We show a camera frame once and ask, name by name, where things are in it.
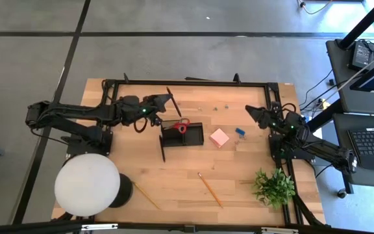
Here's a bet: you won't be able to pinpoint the yellow power plug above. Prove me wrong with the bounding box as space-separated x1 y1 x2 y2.
316 98 331 111

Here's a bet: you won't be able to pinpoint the black cart pole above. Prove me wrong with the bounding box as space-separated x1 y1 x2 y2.
338 0 374 50

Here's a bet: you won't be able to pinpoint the black camera mount beam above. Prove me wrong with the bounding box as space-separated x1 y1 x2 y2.
0 220 374 234

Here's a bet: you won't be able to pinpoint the red-handled scissors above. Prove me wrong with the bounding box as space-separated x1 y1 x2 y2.
169 117 191 135

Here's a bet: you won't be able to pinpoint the black laptop cart shelf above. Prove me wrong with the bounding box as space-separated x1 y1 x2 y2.
332 112 374 189

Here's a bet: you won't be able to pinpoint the white cable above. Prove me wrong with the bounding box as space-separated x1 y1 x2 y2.
323 47 374 98

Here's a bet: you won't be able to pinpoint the silver metal bracket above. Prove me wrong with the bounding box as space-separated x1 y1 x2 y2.
81 223 119 231
260 227 300 234

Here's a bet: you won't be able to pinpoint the black power adapter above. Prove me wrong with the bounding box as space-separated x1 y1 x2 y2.
348 40 374 72

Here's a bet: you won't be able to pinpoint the yellow pencil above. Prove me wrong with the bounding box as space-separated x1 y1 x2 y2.
131 181 162 211
197 172 224 209

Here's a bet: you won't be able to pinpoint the black monitor cart shelf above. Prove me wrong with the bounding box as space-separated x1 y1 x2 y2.
325 38 374 117

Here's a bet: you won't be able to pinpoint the yellow cable with black plug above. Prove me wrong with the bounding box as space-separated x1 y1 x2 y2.
298 0 334 16

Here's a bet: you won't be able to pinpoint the white paper sheet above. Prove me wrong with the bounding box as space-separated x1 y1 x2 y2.
310 127 325 141

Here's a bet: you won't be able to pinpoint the black mesh desk organizer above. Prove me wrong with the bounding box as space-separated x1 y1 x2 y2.
159 120 205 148

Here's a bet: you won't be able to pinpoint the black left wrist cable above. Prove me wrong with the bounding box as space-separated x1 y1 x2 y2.
132 116 149 134

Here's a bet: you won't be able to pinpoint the black laptop keyboard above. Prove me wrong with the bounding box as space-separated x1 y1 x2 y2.
347 127 374 172

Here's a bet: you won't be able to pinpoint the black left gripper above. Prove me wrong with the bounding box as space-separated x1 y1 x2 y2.
131 93 174 121

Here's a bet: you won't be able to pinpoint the black floor cable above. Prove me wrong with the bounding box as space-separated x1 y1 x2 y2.
299 70 337 113

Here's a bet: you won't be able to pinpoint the black aluminium table frame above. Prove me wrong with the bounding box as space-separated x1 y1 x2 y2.
99 73 327 228

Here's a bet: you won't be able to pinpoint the green artificial plant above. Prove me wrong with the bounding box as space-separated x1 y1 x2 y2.
251 166 297 211

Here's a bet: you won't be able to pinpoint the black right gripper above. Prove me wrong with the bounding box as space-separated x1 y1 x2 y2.
245 103 285 131

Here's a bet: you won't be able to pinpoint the black round lamp base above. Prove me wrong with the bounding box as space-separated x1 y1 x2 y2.
108 173 134 209

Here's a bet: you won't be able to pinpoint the pink sticky note pad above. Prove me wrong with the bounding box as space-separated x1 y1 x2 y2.
208 127 231 149

